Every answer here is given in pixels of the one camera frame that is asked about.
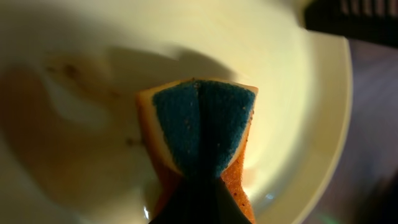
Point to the green and yellow sponge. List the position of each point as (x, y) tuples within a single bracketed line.
[(197, 130)]

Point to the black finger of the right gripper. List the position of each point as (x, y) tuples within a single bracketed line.
[(373, 21)]

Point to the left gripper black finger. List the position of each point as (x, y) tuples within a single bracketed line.
[(208, 202)]

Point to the yellow plate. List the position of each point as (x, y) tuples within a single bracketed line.
[(71, 149)]

